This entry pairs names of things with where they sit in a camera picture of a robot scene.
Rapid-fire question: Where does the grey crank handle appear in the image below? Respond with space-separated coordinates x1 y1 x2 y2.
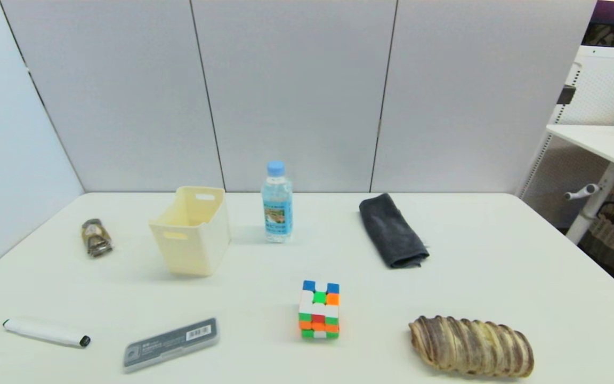
563 183 601 201

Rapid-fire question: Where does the folded dark grey towel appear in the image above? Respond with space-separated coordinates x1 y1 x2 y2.
359 193 430 269

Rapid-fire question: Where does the grey pencil case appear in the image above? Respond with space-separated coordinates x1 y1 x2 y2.
123 318 220 373

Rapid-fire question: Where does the white marker black cap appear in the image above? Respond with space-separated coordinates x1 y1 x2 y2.
2 318 92 348

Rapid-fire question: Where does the white side table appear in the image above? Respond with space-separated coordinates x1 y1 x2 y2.
546 124 614 245

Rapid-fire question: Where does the clear water bottle blue label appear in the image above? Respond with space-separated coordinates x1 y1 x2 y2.
261 161 294 244

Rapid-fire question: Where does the brown striped bread loaf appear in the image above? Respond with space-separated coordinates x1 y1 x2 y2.
408 315 535 378

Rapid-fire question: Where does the cream plastic storage bin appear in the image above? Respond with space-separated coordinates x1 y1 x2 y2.
148 186 231 277

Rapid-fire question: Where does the multicoloured puzzle cube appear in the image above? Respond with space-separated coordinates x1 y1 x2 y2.
298 280 341 340

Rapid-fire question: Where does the small brown snack packet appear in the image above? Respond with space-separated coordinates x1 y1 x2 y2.
81 218 114 258

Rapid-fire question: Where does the white pegboard panel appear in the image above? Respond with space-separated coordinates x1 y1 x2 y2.
518 45 614 199

